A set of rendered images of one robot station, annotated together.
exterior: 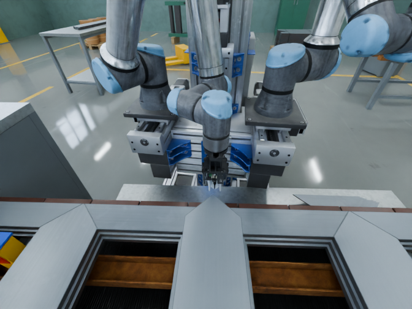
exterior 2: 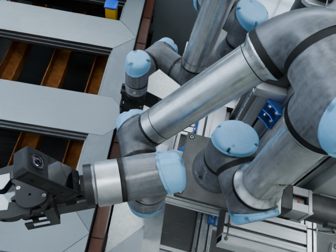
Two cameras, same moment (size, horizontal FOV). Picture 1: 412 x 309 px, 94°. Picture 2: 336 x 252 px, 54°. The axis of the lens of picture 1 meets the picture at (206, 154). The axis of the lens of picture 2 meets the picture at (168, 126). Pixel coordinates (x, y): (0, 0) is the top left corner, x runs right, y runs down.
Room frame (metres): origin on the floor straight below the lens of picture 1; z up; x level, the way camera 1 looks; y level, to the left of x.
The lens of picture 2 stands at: (0.49, -0.70, 1.97)
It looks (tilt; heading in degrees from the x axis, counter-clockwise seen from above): 58 degrees down; 83
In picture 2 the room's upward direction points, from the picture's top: 13 degrees clockwise
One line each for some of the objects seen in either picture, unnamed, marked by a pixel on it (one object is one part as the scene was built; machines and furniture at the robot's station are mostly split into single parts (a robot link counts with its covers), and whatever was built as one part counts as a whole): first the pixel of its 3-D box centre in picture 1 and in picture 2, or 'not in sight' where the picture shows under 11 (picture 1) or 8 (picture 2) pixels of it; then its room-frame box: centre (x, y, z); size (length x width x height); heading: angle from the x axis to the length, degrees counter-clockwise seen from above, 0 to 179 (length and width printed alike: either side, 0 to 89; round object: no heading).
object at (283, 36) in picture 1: (295, 43); not in sight; (5.98, -2.52, 0.28); 1.20 x 0.80 x 0.57; 83
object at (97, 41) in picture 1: (99, 32); not in sight; (7.52, 3.52, 0.38); 1.20 x 0.80 x 0.77; 165
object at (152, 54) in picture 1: (148, 62); (246, 23); (0.79, 0.22, 1.20); 0.13 x 0.12 x 0.14; 142
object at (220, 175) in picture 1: (215, 162); (133, 99); (0.43, -0.03, 1.01); 0.09 x 0.08 x 0.12; 177
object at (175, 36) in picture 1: (190, 23); not in sight; (7.75, 0.45, 0.58); 1.60 x 0.60 x 1.17; 77
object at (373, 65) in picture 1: (382, 57); not in sight; (4.36, -3.77, 0.29); 0.62 x 0.43 x 0.57; 8
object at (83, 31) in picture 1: (104, 52); not in sight; (4.25, 2.00, 0.49); 1.80 x 0.70 x 0.99; 169
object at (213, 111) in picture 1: (215, 114); (138, 69); (0.44, -0.03, 1.17); 0.09 x 0.08 x 0.11; 52
